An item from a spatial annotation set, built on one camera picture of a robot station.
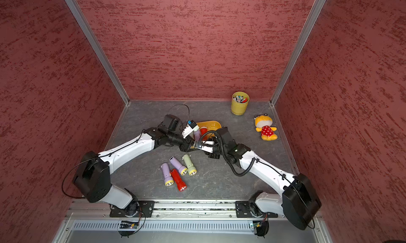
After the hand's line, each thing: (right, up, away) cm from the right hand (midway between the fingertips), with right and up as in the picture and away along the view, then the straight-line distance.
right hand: (206, 145), depth 82 cm
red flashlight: (-13, -20, -3) cm, 24 cm away
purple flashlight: (-6, +4, +15) cm, 16 cm away
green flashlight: (-8, -14, +2) cm, 16 cm away
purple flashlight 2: (-20, -18, -2) cm, 27 cm away
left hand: (-5, -1, -4) cm, 6 cm away
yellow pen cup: (+23, +21, +26) cm, 41 cm away
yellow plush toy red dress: (+38, +11, +20) cm, 44 cm away
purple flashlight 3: (-13, -13, +1) cm, 19 cm away
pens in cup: (+23, +27, +25) cm, 44 cm away
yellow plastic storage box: (+3, +9, +19) cm, 21 cm away
